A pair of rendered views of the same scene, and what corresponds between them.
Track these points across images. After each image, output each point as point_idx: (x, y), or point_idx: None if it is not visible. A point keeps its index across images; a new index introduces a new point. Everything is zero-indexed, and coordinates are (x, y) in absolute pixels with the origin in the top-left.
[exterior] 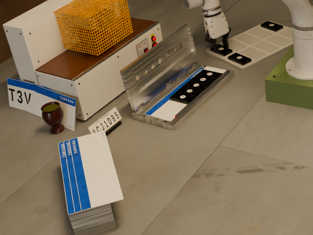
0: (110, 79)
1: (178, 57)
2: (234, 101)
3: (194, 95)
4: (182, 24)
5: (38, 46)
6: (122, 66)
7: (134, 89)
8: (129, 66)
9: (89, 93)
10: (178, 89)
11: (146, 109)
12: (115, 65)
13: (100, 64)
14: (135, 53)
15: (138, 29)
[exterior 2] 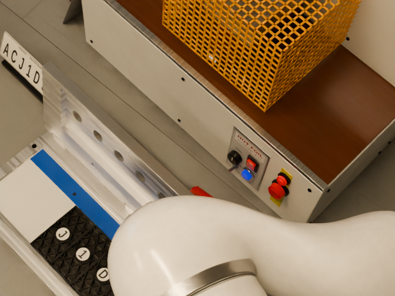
0: (153, 75)
1: None
2: None
3: (54, 260)
4: None
5: None
6: (187, 99)
7: (53, 111)
8: (59, 81)
9: (103, 30)
10: (114, 232)
11: (57, 154)
12: (171, 78)
13: (140, 34)
14: (228, 131)
15: (293, 132)
